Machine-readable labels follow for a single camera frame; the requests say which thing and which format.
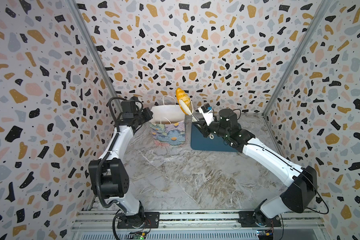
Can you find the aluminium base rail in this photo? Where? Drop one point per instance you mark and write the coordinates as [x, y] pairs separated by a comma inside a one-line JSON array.
[[198, 225]]

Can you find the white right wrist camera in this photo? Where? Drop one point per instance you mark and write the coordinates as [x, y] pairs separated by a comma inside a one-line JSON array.
[[208, 113]]

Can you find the floral paper gift bag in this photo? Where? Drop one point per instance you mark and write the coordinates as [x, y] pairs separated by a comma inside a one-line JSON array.
[[168, 123]]

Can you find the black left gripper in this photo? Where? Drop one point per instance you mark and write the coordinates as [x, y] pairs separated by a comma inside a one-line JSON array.
[[147, 113]]

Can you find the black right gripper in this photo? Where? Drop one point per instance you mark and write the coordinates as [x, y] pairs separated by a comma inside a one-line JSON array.
[[201, 122]]

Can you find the teal rectangular tray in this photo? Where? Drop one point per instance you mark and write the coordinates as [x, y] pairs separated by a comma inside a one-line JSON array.
[[205, 140]]

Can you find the green circuit board left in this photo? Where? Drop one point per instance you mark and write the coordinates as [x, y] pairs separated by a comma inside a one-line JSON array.
[[137, 236]]

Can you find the striped croissant bread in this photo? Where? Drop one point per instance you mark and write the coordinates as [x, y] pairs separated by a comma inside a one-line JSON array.
[[182, 95]]

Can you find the circuit board right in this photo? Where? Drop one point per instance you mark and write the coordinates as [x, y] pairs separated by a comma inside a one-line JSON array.
[[265, 235]]

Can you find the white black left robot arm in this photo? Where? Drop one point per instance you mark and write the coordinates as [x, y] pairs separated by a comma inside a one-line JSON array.
[[109, 178]]

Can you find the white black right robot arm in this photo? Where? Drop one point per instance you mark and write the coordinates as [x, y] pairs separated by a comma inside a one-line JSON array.
[[301, 182]]

